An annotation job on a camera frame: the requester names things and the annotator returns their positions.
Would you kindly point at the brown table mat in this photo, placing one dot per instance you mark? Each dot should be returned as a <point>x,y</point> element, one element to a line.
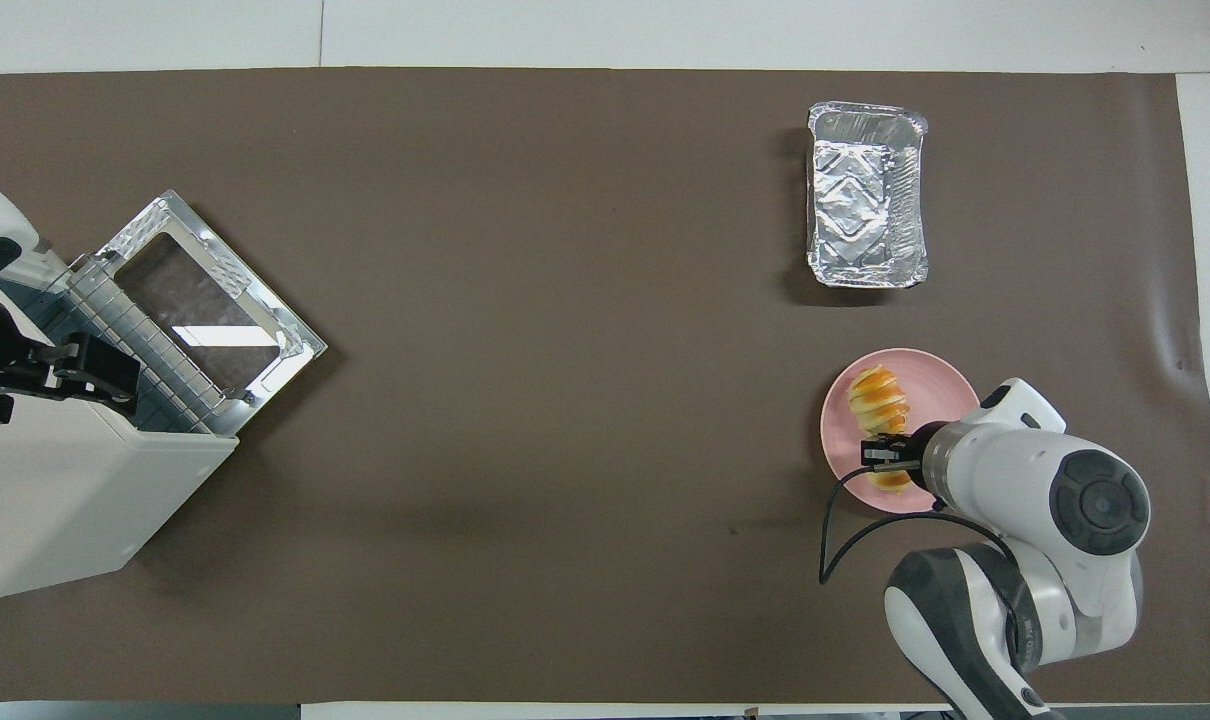
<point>525,400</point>

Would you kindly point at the golden striped bread loaf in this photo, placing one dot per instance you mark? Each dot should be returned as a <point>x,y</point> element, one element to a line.
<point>877,400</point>

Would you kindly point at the glass oven door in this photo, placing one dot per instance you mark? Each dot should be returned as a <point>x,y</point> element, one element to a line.
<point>215,290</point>

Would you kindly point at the white toaster oven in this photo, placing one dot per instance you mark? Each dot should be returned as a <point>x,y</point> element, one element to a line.
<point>55,480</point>

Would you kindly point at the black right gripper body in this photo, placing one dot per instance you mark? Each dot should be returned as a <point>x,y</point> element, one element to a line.
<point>923,455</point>

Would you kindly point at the aluminium foil tray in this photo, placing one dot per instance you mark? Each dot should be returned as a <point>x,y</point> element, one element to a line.
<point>865,195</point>

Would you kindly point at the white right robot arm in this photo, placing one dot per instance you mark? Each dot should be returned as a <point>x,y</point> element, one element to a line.
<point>1005,470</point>

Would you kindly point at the pink round plate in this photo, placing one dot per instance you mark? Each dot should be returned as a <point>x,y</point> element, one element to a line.
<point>950,400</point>

